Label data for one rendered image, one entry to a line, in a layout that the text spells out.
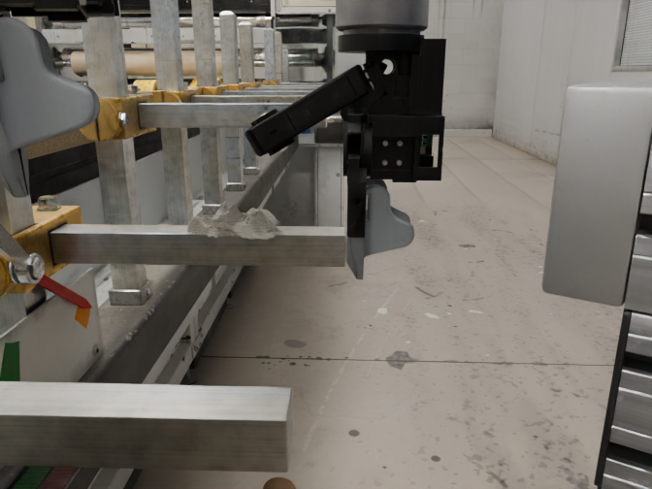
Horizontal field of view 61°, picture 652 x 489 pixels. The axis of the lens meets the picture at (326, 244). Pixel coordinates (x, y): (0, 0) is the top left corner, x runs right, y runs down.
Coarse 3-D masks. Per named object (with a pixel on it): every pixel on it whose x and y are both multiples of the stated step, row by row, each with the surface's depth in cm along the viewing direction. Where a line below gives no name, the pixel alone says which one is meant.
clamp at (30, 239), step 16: (32, 208) 55; (64, 208) 55; (80, 208) 56; (48, 224) 50; (16, 240) 46; (32, 240) 48; (48, 240) 50; (0, 256) 44; (48, 256) 50; (0, 272) 44; (48, 272) 50; (0, 288) 45; (16, 288) 47; (32, 288) 48
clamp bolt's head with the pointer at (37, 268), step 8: (32, 264) 45; (40, 264) 46; (32, 272) 45; (40, 272) 46; (16, 280) 45; (40, 280) 48; (48, 280) 49; (48, 288) 49; (56, 288) 51; (64, 288) 52; (64, 296) 52; (72, 296) 54; (80, 296) 55; (80, 304) 55; (88, 304) 57
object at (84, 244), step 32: (64, 224) 53; (96, 224) 53; (64, 256) 51; (96, 256) 51; (128, 256) 51; (160, 256) 51; (192, 256) 51; (224, 256) 50; (256, 256) 50; (288, 256) 50; (320, 256) 50
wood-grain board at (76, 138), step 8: (56, 136) 93; (64, 136) 95; (72, 136) 98; (80, 136) 101; (32, 144) 85; (40, 144) 88; (48, 144) 90; (56, 144) 93; (64, 144) 95; (72, 144) 98; (80, 144) 101; (32, 152) 86; (40, 152) 88; (48, 152) 90
